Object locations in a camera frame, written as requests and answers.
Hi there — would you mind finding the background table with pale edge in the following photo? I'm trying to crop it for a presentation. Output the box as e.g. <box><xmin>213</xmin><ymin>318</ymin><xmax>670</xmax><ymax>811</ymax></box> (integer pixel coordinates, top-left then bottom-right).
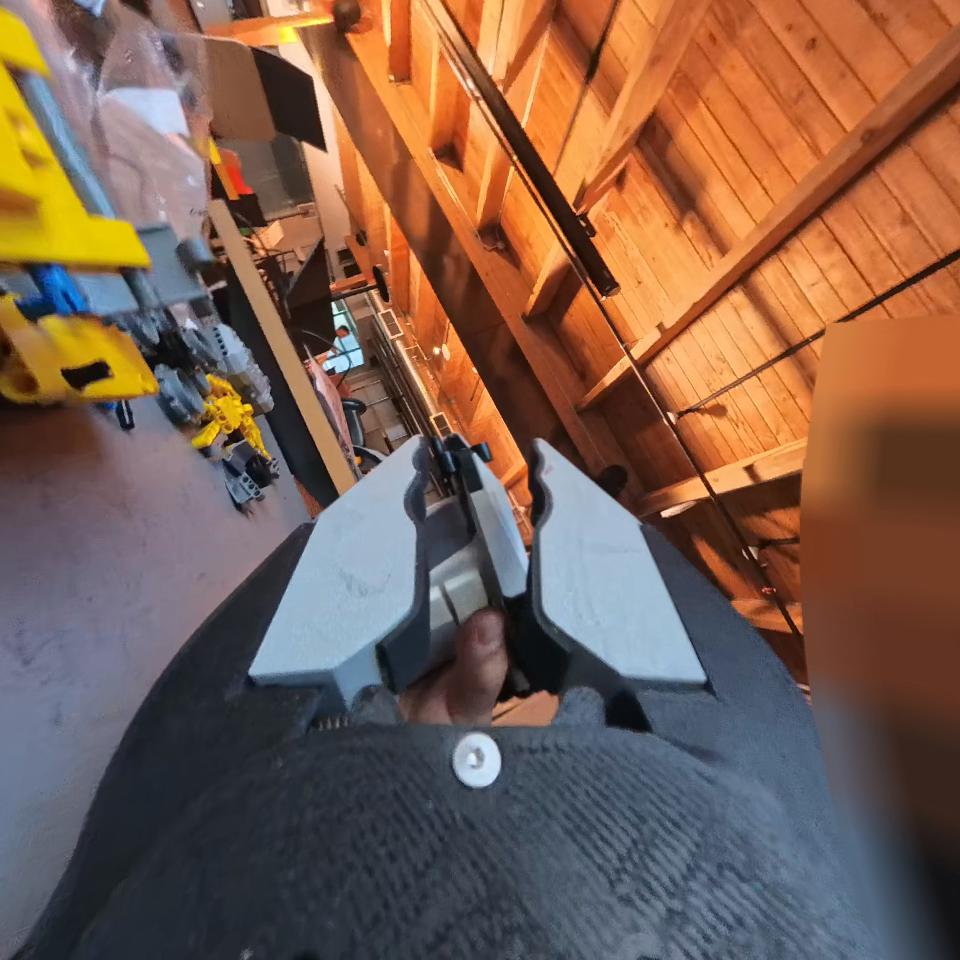
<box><xmin>206</xmin><ymin>198</ymin><xmax>357</xmax><ymax>507</ymax></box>

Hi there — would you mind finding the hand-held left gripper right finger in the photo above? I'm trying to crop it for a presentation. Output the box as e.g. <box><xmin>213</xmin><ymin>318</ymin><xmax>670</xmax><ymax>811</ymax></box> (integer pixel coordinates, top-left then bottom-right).
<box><xmin>527</xmin><ymin>437</ymin><xmax>710</xmax><ymax>699</ymax></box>

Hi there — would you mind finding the clear plastic bag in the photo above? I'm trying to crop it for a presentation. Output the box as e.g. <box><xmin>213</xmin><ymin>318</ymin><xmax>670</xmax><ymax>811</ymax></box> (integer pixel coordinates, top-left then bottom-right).
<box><xmin>45</xmin><ymin>0</ymin><xmax>219</xmax><ymax>249</ymax></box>

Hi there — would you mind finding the grey angled block piece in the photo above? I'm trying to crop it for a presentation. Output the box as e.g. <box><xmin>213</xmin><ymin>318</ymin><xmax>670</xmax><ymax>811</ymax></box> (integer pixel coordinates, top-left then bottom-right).
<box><xmin>221</xmin><ymin>442</ymin><xmax>282</xmax><ymax>515</ymax></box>

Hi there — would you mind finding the yellow beam assembly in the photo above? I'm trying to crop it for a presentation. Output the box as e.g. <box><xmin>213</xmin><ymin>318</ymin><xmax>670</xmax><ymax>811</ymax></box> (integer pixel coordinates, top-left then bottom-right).
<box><xmin>191</xmin><ymin>373</ymin><xmax>275</xmax><ymax>462</ymax></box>

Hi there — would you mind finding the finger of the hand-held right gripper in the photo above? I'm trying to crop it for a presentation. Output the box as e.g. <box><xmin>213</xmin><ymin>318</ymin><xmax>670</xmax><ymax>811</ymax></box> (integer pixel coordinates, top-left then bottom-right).
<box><xmin>426</xmin><ymin>498</ymin><xmax>505</xmax><ymax>667</ymax></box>
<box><xmin>461</xmin><ymin>450</ymin><xmax>531</xmax><ymax>605</ymax></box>

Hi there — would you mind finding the yellow grey toy vehicle model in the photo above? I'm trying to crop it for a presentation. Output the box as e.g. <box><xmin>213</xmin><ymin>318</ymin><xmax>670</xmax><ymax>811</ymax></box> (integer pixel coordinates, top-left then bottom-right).
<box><xmin>0</xmin><ymin>7</ymin><xmax>219</xmax><ymax>410</ymax></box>

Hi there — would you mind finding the cluster of grey toy wheels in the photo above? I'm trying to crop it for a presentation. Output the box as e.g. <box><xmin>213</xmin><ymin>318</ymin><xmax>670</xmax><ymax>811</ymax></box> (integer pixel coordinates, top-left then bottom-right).
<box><xmin>123</xmin><ymin>307</ymin><xmax>226</xmax><ymax>429</ymax></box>

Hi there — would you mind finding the black ceiling track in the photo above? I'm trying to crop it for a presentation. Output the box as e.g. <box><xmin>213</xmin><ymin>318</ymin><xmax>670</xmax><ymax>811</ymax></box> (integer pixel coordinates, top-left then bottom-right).
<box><xmin>420</xmin><ymin>0</ymin><xmax>622</xmax><ymax>299</ymax></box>

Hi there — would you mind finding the person's right hand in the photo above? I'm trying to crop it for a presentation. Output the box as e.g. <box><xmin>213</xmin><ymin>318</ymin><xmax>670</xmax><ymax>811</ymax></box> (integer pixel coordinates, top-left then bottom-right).
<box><xmin>397</xmin><ymin>607</ymin><xmax>515</xmax><ymax>727</ymax></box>

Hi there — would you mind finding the black connector piece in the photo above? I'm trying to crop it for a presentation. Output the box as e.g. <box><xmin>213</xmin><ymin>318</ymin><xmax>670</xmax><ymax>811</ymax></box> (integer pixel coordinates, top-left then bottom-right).
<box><xmin>431</xmin><ymin>431</ymin><xmax>494</xmax><ymax>496</ymax></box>

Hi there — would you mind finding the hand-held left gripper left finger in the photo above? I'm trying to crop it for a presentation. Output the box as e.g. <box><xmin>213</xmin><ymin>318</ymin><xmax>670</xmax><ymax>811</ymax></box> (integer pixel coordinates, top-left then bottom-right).
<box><xmin>247</xmin><ymin>433</ymin><xmax>435</xmax><ymax>697</ymax></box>

